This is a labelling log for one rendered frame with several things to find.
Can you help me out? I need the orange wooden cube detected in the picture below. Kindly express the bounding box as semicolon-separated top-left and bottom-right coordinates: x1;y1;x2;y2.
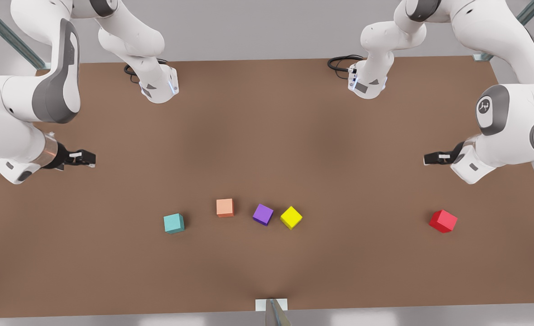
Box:
216;198;235;218

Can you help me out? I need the light blue wooden cube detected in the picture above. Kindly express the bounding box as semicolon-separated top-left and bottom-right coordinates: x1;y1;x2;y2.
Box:
164;213;185;234

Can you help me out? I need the red wooden cube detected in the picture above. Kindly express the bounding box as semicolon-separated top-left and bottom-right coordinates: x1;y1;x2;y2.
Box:
429;210;458;234

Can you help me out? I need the purple wooden cube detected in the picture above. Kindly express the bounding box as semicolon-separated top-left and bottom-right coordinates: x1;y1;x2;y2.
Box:
252;204;274;226

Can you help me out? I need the black cable loop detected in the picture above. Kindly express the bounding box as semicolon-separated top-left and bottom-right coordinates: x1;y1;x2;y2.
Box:
124;58;169;84
327;55;365;81

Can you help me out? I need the yellow wooden cube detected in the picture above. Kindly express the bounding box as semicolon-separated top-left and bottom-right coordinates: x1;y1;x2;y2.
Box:
280;206;303;230

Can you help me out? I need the silver frame post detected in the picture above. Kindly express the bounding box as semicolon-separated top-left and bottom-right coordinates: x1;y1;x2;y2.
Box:
473;0;534;62
255;298;291;326
0;0;51;70

